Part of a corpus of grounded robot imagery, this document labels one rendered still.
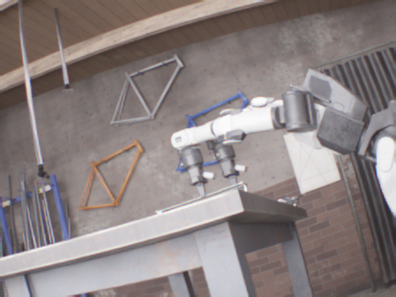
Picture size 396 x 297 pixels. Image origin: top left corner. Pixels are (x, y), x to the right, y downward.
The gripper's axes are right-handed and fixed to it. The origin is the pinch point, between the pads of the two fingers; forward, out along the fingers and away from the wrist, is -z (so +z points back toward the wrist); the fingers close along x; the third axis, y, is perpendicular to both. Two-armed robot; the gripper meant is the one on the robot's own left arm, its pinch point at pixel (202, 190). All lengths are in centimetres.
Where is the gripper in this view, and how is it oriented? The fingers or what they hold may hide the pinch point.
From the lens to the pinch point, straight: 211.8
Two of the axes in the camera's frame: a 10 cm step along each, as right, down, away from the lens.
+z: -2.9, -9.3, 2.4
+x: -2.9, -1.5, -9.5
